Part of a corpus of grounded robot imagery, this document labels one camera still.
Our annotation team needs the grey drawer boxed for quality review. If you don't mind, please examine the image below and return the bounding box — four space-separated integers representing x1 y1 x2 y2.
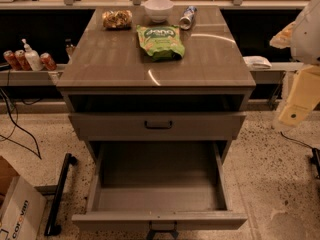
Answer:
69 112 246 141
72 141 247 239

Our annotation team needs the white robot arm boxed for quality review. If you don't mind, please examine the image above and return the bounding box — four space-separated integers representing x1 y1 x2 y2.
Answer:
270 0 320 131

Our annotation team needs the grey wooden drawer cabinet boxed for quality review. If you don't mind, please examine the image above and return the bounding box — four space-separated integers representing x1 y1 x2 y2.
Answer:
57 6 255 157

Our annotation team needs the red soda can middle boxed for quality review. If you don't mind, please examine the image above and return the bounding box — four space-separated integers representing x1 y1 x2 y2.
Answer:
15 50 31 71

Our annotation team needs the red soda can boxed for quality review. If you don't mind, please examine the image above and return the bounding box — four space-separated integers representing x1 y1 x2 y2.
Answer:
3 50 21 70
15 50 31 71
40 53 57 71

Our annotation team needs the white folded cloth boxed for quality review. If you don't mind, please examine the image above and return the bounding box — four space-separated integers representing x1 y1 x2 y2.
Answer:
243 56 272 69

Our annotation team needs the blue white can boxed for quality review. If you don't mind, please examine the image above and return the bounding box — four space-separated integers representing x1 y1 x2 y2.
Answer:
179 6 197 30

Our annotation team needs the green snack bag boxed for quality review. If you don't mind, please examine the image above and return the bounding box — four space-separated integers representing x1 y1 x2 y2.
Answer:
136 25 185 61

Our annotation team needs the white bowl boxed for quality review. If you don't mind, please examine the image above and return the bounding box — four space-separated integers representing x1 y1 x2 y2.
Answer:
144 0 174 23

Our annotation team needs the small dark glass bottle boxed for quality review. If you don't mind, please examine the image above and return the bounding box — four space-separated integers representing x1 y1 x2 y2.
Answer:
65 39 75 58

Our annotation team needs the red soda can right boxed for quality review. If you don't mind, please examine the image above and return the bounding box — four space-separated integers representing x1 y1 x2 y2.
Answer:
40 53 57 71

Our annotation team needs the white soap dispenser bottle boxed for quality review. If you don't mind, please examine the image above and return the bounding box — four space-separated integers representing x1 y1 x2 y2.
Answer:
22 39 43 71

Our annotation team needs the black metal floor stand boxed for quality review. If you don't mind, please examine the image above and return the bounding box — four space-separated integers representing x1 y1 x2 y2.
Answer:
44 153 77 236

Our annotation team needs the red soda can left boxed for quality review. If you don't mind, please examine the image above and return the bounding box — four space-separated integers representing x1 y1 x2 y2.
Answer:
3 50 21 70

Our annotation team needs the cardboard box with logo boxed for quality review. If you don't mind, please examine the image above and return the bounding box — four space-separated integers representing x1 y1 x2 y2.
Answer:
0 157 46 240

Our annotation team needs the black cable right floor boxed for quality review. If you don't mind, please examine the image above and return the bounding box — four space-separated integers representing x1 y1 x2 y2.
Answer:
279 131 315 150

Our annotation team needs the black cable floor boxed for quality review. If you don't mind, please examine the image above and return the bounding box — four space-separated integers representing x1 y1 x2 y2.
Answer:
0 87 43 160
279 131 315 150

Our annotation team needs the black cable left floor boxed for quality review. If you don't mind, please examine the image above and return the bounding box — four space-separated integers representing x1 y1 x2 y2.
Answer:
0 87 43 160

